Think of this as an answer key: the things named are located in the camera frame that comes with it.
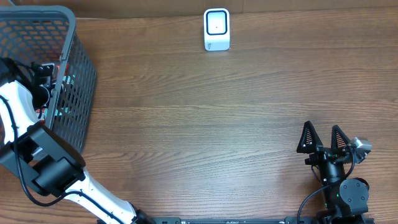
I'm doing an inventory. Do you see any long spaghetti pasta package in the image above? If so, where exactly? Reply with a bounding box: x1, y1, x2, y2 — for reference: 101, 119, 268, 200
34, 62, 60, 123

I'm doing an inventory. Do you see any teal wet wipes pack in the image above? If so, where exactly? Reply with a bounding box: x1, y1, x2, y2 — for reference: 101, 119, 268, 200
55, 75, 76, 118

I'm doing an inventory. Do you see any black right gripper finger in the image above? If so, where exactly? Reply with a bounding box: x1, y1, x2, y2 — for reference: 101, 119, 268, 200
297, 121, 323, 154
331, 125, 350, 149

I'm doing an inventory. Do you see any white barcode scanner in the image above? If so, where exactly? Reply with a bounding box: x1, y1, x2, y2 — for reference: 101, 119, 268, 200
203, 8, 231, 52

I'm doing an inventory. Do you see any grey plastic shopping basket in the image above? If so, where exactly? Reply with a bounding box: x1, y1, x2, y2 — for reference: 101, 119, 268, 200
0, 5, 98, 175

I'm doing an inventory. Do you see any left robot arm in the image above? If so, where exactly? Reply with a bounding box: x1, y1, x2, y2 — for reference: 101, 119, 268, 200
1, 57, 154, 223

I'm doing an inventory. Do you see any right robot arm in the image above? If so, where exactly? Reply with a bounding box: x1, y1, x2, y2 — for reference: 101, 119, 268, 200
295, 121, 374, 223

